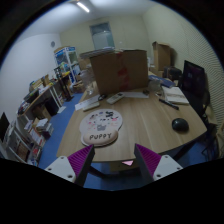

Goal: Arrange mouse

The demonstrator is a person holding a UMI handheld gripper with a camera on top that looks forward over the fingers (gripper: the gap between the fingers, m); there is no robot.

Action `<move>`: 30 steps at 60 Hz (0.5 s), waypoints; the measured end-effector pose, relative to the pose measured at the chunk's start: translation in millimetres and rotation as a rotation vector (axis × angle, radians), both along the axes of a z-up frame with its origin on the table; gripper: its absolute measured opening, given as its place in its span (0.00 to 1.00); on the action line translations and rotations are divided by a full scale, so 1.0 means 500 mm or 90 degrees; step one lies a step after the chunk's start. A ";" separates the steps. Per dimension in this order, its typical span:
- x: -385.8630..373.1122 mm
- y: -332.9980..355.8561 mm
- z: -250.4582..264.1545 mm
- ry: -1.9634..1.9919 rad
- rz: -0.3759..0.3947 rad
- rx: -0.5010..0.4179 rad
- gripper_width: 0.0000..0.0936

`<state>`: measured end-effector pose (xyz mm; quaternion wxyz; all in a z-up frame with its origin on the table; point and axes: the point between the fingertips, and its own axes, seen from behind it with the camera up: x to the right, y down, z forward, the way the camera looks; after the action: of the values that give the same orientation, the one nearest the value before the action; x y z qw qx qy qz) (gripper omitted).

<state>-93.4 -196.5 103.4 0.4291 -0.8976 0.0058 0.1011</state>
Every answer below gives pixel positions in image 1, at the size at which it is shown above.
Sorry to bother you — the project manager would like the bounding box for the white paper sheet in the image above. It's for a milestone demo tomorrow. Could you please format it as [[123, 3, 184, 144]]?
[[75, 94, 99, 111]]

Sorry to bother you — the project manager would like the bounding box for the white shelf unit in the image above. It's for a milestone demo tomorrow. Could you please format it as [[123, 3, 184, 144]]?
[[1, 118, 54, 166]]

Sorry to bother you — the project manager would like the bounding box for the white keyboard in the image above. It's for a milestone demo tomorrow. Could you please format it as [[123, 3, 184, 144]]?
[[83, 102, 100, 112]]

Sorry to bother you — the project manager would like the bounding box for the large cardboard box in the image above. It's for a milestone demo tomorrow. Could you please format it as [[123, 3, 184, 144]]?
[[90, 50, 148, 95]]

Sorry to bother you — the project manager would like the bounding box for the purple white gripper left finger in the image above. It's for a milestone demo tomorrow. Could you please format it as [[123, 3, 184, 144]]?
[[46, 145, 95, 186]]

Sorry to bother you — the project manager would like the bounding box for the white remote control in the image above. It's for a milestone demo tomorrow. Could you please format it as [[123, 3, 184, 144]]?
[[107, 93, 124, 104]]

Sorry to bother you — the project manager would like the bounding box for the black computer mouse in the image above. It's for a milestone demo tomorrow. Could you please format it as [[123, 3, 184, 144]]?
[[172, 118, 189, 132]]

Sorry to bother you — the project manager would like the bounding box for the black monitor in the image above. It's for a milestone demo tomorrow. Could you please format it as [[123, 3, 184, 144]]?
[[181, 60, 207, 99]]

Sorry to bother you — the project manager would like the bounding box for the puppy print mouse pad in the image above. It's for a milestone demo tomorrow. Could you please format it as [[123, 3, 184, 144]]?
[[79, 109, 123, 147]]

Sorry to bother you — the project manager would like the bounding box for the open white notebook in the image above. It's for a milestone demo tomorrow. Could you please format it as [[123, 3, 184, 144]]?
[[162, 86, 189, 104]]

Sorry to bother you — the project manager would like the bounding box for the tall cardboard box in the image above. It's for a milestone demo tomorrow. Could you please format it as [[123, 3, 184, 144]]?
[[152, 41, 171, 71]]

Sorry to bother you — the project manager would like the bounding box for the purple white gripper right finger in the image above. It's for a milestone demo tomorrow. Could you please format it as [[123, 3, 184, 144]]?
[[134, 144, 182, 183]]

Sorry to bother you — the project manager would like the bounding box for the ceiling light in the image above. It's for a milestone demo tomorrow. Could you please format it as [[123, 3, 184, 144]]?
[[77, 2, 90, 13]]

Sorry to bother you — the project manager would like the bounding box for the black pen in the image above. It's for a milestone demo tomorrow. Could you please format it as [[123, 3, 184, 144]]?
[[159, 99, 179, 110]]

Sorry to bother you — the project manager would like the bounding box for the side desk with clutter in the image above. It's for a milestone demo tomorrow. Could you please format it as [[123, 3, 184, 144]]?
[[17, 76, 71, 117]]

